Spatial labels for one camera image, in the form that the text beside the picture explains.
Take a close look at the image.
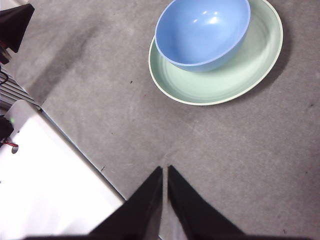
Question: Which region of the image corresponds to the blue ribbed bowl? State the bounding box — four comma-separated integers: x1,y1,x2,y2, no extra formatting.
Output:
154,0,252,73

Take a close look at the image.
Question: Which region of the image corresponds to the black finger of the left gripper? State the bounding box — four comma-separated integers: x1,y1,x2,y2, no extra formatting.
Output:
0,3,36,54

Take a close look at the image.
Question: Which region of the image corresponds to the black cable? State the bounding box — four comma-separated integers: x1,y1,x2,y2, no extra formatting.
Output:
0,70,10,86

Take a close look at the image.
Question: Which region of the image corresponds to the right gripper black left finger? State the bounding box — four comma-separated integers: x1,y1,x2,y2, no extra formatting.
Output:
24,165,164,240

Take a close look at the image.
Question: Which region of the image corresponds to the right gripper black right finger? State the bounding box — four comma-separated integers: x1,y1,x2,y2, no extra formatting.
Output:
167,164,320,240

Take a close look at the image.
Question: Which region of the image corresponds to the grey slatted panel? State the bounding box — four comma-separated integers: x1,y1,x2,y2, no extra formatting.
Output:
0,71,42,111

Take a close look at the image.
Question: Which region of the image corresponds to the green shallow plate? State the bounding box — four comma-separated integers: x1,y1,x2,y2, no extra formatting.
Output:
148,0,284,106

